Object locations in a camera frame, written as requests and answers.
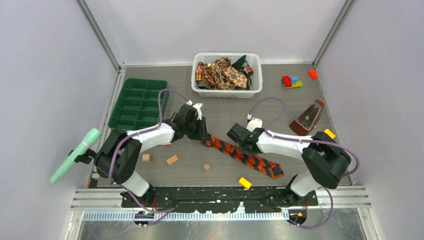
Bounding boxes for orange navy striped tie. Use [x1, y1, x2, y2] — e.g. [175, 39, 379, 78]
[200, 136, 285, 179]

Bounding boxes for white plastic basket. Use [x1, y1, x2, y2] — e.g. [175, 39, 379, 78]
[191, 52, 263, 98]

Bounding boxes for brown wooden metronome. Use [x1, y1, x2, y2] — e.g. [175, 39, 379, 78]
[289, 99, 325, 136]

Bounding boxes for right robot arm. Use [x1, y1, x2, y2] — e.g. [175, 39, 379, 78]
[227, 123, 352, 206]

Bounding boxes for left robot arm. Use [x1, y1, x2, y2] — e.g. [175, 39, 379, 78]
[94, 103, 210, 207]

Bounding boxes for small wooden block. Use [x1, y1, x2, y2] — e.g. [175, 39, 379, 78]
[166, 155, 179, 166]

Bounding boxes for yellow toy brick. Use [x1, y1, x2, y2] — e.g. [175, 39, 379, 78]
[238, 177, 252, 190]
[324, 128, 336, 139]

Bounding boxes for green compartment tray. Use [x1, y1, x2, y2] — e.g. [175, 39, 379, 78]
[108, 78, 169, 131]

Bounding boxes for small wooden cube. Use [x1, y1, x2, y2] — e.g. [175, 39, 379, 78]
[142, 154, 152, 163]

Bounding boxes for floral patterned tie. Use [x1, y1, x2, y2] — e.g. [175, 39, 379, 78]
[195, 57, 255, 90]

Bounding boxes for stacked lego bricks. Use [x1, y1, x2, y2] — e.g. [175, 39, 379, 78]
[281, 75, 303, 89]

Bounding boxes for dark green tie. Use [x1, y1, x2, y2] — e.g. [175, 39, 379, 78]
[231, 54, 247, 70]

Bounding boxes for mint green microphone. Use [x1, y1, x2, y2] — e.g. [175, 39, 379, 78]
[49, 128, 101, 184]

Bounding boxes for red toy brick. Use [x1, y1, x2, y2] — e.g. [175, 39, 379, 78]
[308, 69, 319, 80]

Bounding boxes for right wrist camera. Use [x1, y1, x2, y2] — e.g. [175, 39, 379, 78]
[246, 113, 263, 132]

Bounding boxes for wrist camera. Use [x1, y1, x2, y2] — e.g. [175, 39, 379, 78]
[246, 113, 263, 132]
[186, 100, 204, 120]

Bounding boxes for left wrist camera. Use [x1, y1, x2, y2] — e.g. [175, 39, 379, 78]
[186, 100, 204, 120]

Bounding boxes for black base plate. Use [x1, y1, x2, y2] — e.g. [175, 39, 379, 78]
[121, 186, 319, 214]

